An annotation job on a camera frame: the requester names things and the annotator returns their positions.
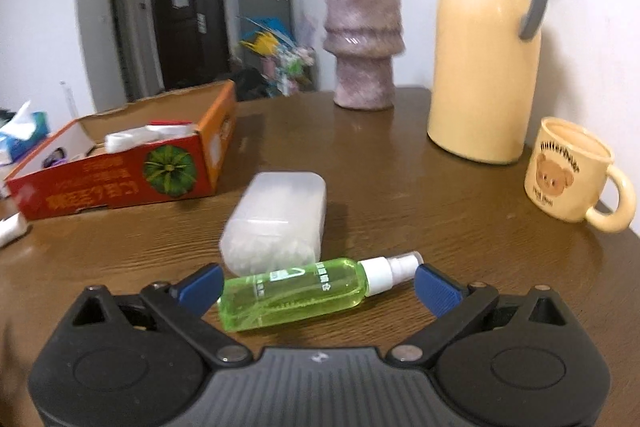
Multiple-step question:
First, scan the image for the green spray bottle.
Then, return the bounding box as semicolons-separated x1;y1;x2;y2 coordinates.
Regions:
218;251;423;332

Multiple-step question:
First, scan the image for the white cotton swab box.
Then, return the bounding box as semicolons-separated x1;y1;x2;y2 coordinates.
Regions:
219;171;326;277

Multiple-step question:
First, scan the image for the orange cardboard box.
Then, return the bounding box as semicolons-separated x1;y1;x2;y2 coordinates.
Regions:
6;80;236;220

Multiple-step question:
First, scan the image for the red lint brush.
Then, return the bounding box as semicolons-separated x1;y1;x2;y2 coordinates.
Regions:
146;119;193;127

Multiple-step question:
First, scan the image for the yellow bear mug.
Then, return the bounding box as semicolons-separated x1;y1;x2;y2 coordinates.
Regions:
524;117;637;233

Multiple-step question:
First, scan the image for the blue tissue pack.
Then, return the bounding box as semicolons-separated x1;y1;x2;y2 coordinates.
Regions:
0;101;49;166

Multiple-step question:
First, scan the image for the dark brown entrance door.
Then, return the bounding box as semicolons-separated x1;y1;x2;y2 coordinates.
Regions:
152;0;230;91

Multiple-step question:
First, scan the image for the yellow thermos jug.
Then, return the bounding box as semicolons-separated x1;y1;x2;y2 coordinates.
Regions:
426;0;548;165

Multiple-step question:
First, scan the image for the pink textured vase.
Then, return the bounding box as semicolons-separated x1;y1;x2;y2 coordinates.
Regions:
323;0;405;110

